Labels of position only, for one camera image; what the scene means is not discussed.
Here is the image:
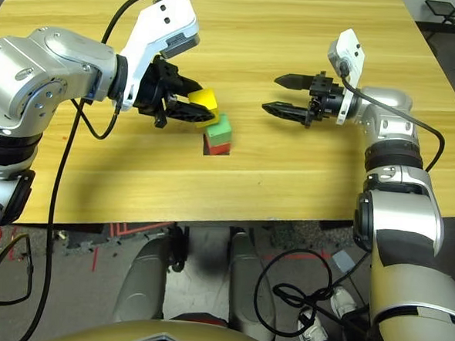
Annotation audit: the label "yellow wooden block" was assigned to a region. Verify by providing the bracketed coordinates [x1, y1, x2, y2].
[186, 86, 221, 130]

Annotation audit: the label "green wooden block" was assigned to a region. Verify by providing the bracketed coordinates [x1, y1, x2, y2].
[204, 112, 234, 147]

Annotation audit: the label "red wooden block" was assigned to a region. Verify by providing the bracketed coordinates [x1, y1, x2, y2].
[201, 133, 234, 157]

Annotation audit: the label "white bystander shoe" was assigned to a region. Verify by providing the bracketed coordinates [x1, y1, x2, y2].
[329, 285, 359, 317]
[297, 308, 330, 341]

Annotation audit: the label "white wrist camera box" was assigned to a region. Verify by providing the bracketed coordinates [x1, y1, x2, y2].
[322, 27, 367, 127]
[115, 0, 203, 115]

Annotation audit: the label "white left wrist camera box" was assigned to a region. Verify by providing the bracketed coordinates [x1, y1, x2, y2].
[115, 0, 203, 115]

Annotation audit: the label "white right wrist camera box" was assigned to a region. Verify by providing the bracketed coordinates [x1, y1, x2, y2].
[322, 27, 367, 127]

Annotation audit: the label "grey robot leg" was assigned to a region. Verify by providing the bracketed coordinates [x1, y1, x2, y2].
[223, 230, 282, 341]
[112, 232, 188, 327]

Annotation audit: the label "grey robot right leg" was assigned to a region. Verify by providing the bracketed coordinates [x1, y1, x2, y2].
[223, 230, 282, 341]

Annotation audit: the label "black metal stand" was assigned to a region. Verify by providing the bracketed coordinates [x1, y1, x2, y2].
[423, 0, 455, 25]

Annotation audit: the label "grey robot left leg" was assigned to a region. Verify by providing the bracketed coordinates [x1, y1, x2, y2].
[112, 232, 188, 327]

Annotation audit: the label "grey power adapter box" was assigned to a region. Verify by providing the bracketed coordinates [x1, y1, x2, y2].
[331, 249, 357, 275]

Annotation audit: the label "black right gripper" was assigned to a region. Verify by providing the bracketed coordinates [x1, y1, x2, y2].
[260, 67, 347, 131]

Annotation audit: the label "black floor mat red lines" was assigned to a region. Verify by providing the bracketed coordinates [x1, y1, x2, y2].
[101, 218, 175, 242]

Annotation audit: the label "gold robot torso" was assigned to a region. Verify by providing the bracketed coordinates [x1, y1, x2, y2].
[45, 312, 292, 341]

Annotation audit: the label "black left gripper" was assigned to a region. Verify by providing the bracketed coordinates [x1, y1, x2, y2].
[131, 54, 223, 133]

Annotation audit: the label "black coiled floor cable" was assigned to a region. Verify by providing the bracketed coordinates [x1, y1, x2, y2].
[251, 246, 378, 341]

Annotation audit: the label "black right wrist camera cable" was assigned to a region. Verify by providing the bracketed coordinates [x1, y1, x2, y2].
[332, 61, 450, 173]

